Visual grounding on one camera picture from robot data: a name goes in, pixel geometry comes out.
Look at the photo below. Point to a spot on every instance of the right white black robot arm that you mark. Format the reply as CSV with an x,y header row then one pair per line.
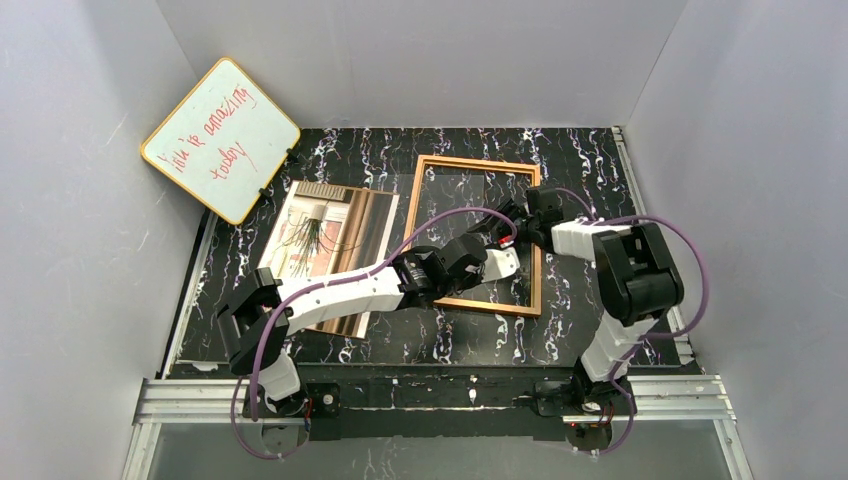
x,y
637,277

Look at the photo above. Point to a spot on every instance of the transparent acrylic sheet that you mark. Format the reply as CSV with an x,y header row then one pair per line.
x,y
445,188

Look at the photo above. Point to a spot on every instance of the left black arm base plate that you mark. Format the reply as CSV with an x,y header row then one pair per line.
x,y
315,400

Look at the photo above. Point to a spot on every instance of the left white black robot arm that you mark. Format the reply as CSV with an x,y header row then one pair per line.
x,y
263,310

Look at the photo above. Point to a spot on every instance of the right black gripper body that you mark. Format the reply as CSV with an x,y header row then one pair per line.
x,y
520,221

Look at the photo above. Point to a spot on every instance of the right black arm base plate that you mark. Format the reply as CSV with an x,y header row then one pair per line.
x,y
556,398

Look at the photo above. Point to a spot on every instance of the whiteboard with red writing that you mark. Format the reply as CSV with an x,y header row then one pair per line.
x,y
224,142

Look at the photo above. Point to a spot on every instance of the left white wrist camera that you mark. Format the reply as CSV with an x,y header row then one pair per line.
x,y
500,264

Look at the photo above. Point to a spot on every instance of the printed photo of plant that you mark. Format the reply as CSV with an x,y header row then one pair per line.
x,y
325,229

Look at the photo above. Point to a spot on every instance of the orange wooden picture frame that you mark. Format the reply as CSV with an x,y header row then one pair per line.
x,y
530,170

